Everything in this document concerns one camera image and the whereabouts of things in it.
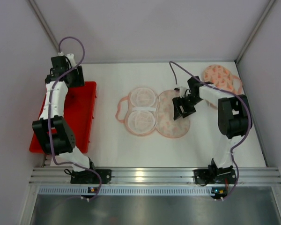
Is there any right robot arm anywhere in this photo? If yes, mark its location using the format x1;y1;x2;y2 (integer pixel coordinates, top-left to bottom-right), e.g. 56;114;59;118
172;76;252;186

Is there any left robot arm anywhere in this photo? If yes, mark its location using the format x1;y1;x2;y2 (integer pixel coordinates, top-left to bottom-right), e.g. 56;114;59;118
32;52;95;176

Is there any red plastic bin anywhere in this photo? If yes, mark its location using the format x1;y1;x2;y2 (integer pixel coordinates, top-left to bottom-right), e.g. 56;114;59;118
30;82;96;154

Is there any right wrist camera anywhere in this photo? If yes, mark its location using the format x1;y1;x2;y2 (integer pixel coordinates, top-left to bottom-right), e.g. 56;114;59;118
174;86;187;98

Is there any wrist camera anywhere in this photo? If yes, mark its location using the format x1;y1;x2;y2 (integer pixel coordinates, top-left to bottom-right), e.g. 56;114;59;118
58;52;76;67
174;86;187;98

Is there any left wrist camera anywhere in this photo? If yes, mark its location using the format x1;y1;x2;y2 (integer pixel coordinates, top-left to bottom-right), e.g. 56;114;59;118
58;52;76;67

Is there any left aluminium frame post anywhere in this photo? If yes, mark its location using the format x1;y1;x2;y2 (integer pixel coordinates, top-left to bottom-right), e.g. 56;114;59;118
26;0;59;55

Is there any aluminium frame post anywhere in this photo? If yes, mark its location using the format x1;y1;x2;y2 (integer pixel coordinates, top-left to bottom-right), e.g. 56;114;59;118
26;0;59;55
234;0;278;66

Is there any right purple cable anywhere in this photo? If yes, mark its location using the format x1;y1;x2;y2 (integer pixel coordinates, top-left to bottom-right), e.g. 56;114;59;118
169;61;251;200

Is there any purple cable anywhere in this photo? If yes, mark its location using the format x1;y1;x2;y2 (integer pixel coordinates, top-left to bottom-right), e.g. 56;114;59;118
48;37;103;200
169;61;251;200

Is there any right aluminium frame post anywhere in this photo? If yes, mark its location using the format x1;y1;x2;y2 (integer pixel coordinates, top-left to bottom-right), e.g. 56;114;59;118
234;0;278;66

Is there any aluminium front rail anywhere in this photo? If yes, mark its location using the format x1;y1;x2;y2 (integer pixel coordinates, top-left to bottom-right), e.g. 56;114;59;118
29;167;281;186

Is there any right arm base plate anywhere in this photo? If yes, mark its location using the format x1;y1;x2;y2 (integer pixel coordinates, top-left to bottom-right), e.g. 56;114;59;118
193;167;237;186

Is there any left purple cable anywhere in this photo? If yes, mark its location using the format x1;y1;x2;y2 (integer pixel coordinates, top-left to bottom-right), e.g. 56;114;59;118
48;37;103;200

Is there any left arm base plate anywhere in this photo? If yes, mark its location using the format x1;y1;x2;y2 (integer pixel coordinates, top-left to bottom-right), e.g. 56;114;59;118
68;169;112;184

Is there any perforated cable duct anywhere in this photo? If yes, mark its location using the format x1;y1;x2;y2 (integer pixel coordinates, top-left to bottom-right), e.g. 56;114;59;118
38;186;228;195

